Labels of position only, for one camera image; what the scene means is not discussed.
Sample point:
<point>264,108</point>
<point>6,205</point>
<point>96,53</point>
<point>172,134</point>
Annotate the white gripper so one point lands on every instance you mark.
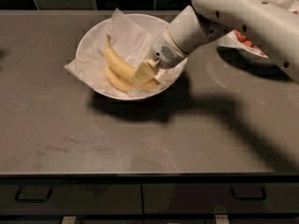
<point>163,54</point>

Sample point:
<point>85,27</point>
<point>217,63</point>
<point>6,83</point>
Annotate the yellow banana front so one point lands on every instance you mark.
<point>121,67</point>

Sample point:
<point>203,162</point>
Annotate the yellow banana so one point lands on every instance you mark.
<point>121,67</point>
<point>116,81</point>

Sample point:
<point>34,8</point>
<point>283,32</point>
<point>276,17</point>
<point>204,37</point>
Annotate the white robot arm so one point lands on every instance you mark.
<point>274,30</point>

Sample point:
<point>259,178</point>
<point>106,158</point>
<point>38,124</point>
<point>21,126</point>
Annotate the white bowl with bananas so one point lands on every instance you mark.
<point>90,38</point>

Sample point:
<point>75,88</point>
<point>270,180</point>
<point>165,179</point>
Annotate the white bowl with strawberries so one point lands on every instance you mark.
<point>252,57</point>

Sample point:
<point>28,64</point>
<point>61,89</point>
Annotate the white paper in strawberry bowl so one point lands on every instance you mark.
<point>290,5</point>

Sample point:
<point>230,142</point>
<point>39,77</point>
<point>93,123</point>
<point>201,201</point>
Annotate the white paper liner sheet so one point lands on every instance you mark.
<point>127,38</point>

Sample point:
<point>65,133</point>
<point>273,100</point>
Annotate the red strawberries pile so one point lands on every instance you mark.
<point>247,43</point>

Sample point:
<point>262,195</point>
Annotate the right grey drawer front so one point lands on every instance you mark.
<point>213,198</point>

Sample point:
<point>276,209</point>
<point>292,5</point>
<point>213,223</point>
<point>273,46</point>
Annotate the grey drawer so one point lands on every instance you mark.
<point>213,198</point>
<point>76,200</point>

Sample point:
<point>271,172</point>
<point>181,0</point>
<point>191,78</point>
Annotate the left grey drawer front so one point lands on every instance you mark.
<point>76,200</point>

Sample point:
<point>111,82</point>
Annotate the left black drawer handle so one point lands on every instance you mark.
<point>33,194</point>

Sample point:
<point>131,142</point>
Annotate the black drawer handle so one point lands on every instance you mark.
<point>33,194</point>
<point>248,192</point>

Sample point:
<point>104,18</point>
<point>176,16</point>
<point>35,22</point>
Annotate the right black drawer handle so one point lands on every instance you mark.
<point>248,192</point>

